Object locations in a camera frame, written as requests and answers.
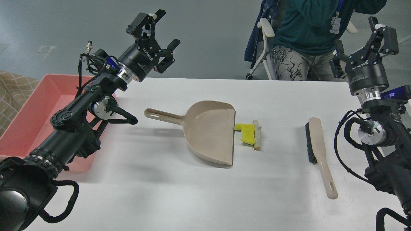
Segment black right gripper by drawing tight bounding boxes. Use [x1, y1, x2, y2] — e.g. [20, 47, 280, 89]
[329, 16, 399, 96]

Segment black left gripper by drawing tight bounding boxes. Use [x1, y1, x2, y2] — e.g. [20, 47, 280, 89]
[118, 9, 181, 82]

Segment beige plastic dustpan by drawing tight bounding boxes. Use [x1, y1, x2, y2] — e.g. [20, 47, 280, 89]
[144, 100, 235, 166]

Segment beige hand brush black bristles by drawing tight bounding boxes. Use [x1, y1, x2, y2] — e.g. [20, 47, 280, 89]
[305, 117, 338, 200]

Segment yellow sponge piece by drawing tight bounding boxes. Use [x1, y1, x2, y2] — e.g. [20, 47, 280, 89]
[234, 124, 256, 145]

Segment toy sandwich slice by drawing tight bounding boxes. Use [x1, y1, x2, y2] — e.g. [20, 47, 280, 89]
[253, 120, 262, 150]

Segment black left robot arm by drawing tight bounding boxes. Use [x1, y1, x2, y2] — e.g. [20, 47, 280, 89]
[1, 9, 180, 231]

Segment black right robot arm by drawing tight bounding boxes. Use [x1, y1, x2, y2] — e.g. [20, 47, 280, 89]
[329, 16, 411, 231]

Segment pink plastic bin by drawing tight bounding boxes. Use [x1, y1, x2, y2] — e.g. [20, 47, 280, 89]
[0, 74, 78, 159]

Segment person in teal sweater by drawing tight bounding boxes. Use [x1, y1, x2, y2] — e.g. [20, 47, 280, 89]
[271, 0, 386, 82]

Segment beige checkered cloth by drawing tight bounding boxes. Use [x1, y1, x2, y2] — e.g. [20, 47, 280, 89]
[0, 70, 39, 135]

